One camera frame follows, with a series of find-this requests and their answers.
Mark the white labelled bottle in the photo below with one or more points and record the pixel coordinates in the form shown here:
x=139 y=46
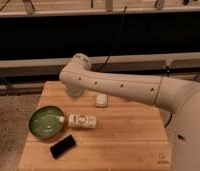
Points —
x=82 y=121

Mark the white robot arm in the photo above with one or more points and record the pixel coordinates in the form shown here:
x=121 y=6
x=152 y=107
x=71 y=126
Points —
x=178 y=96

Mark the small white box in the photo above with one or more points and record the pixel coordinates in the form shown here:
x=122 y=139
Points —
x=101 y=100

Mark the wooden cutting board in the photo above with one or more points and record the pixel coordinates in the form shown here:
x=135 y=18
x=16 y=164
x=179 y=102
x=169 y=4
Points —
x=128 y=137

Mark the green round bowl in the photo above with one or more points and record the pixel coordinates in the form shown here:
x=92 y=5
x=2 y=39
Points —
x=46 y=122

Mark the black smartphone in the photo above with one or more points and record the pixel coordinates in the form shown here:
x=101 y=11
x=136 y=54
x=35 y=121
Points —
x=62 y=146

